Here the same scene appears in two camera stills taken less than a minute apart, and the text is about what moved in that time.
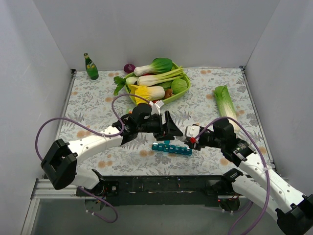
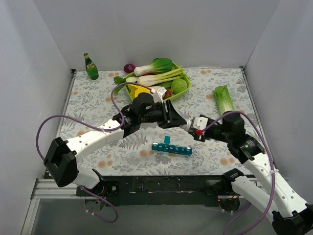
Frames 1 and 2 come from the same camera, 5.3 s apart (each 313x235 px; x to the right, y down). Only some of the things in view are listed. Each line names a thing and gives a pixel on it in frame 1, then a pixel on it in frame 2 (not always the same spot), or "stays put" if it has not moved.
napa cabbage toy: (226, 107) stays put
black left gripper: (163, 125) -> (165, 113)
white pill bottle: (182, 138) -> (187, 127)
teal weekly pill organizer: (167, 147) stays put
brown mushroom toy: (168, 93) stays put
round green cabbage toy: (178, 85) stays put
